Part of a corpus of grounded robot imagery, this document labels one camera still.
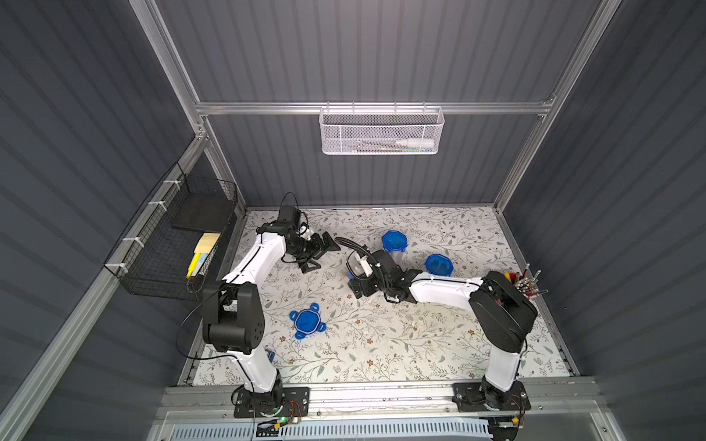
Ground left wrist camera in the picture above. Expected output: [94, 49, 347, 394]
[277, 205, 303, 229]

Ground blue-lid clear jar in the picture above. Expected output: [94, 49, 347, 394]
[382, 230, 408, 254]
[425, 254, 454, 277]

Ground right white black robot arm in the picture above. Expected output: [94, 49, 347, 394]
[346, 250, 538, 413]

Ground black wire wall basket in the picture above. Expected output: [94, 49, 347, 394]
[104, 165, 238, 301]

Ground right blue-lid clear jar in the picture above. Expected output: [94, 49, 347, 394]
[425, 254, 454, 277]

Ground blue jar lid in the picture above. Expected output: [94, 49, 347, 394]
[289, 303, 327, 340]

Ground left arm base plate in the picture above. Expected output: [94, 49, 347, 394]
[231, 386, 311, 418]

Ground red pen cup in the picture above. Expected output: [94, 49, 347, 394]
[505, 270, 537, 299]

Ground middle blue-lid clear jar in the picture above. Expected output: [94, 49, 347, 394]
[382, 230, 408, 254]

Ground black notebook in basket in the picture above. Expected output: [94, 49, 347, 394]
[171, 193, 233, 233]

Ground yellow sticky notes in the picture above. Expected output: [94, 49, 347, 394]
[187, 233, 221, 279]

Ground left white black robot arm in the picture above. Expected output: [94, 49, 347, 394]
[202, 220, 340, 408]

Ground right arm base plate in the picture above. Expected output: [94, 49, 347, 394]
[452, 379, 531, 413]

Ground white tube in basket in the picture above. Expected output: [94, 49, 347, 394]
[395, 138, 436, 152]

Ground white wire mesh basket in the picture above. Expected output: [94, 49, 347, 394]
[318, 106, 445, 155]

